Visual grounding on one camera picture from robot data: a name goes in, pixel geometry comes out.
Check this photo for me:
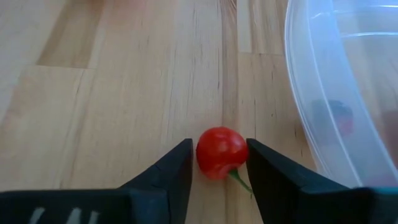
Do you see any red toy cherry tomato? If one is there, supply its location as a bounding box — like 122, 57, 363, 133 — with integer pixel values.
195, 126, 253, 194

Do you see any red toy strawberry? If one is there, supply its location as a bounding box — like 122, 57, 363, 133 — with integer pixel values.
310, 98, 355, 138

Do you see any clear plastic tupperware container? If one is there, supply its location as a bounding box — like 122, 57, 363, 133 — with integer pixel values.
284, 0, 398, 189

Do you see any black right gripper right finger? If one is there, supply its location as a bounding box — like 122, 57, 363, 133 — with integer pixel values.
246, 139, 398, 224

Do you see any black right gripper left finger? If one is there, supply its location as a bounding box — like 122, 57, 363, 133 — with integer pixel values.
0, 139, 194, 224

